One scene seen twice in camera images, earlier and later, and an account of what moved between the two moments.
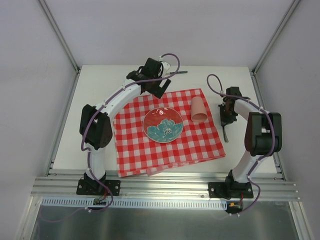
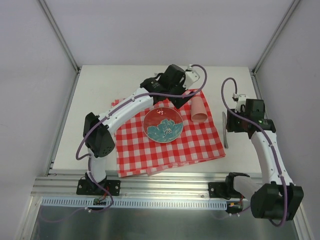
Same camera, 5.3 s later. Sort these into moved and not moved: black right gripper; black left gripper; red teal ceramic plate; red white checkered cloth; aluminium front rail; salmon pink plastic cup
Moved: black right gripper; black left gripper
Not moved: aluminium front rail; red white checkered cloth; red teal ceramic plate; salmon pink plastic cup
